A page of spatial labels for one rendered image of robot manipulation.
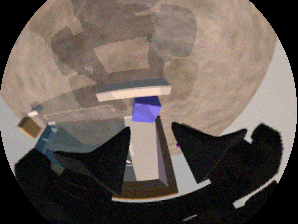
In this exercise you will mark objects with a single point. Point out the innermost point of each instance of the brown block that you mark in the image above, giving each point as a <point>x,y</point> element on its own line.
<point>28,125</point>

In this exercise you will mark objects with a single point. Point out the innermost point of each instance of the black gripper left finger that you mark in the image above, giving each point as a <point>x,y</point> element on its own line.
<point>106,164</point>

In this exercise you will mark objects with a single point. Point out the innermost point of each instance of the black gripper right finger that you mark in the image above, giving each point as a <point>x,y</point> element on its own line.
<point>202,151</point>

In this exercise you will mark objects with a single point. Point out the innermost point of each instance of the small blue block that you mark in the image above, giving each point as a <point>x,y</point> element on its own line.
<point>146,108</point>

